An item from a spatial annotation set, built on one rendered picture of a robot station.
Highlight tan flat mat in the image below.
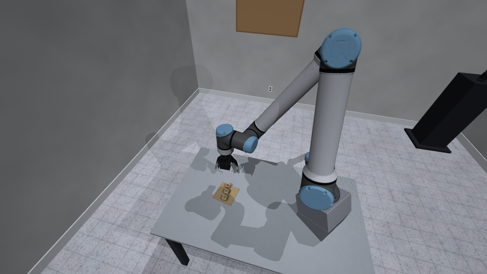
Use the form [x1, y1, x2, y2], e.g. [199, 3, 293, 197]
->
[213, 182, 239, 206]

